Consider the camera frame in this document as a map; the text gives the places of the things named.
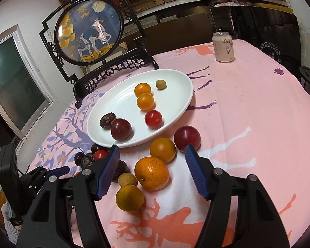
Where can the dark red plum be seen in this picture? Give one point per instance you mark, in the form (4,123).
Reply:
(121,129)
(187,137)

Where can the large orange mandarin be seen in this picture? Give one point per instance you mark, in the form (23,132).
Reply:
(151,173)

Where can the brown board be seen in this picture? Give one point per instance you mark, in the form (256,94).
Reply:
(180,31)

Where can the white framed window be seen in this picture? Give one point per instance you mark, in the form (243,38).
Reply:
(13,82)

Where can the white ribbed object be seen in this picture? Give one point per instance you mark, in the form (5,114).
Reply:
(9,219)

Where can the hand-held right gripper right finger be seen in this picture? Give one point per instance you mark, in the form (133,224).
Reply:
(196,173)

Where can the pink printed tablecloth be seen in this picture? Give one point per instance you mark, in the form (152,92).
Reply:
(248,108)

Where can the dark cherry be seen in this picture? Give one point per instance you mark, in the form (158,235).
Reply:
(79,158)
(95,147)

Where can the round deer painting screen stand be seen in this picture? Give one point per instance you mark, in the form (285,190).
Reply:
(89,31)

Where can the yellow-orange orange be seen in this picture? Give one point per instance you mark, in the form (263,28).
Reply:
(130,198)
(162,149)

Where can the black panel with white pattern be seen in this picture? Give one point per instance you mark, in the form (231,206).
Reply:
(261,28)

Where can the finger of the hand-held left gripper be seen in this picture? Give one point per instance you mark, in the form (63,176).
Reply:
(58,171)

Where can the tan longan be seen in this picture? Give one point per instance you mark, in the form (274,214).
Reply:
(160,84)
(128,180)

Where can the white oval plate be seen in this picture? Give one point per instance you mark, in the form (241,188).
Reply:
(124,103)

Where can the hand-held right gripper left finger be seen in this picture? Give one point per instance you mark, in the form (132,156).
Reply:
(109,171)

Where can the red cherry tomato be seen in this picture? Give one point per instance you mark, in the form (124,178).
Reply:
(100,155)
(153,119)

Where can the pale drink can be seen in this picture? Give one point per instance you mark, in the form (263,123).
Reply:
(223,47)

